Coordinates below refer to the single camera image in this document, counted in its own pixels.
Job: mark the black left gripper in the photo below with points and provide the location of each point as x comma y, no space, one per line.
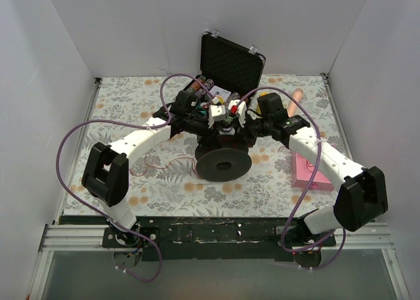
212,128

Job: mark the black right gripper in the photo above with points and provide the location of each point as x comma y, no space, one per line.
241,127

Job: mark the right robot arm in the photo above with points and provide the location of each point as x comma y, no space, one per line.
362,193

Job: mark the peach toy microphone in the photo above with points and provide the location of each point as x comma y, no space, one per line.
297,96

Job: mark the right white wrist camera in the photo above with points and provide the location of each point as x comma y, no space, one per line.
238,109

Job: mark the black poker chip case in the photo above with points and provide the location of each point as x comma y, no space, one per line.
228,65

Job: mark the pink box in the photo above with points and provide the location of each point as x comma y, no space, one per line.
301,171

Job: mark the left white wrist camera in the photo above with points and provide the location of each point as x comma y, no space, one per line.
216,113

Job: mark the white card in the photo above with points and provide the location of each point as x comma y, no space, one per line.
220,92

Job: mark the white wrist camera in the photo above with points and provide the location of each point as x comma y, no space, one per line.
238,109
216,113

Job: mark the grey cable spool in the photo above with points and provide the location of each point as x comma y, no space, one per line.
222,158

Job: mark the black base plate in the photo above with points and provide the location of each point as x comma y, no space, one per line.
182,238

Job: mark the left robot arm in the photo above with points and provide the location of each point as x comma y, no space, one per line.
106,174

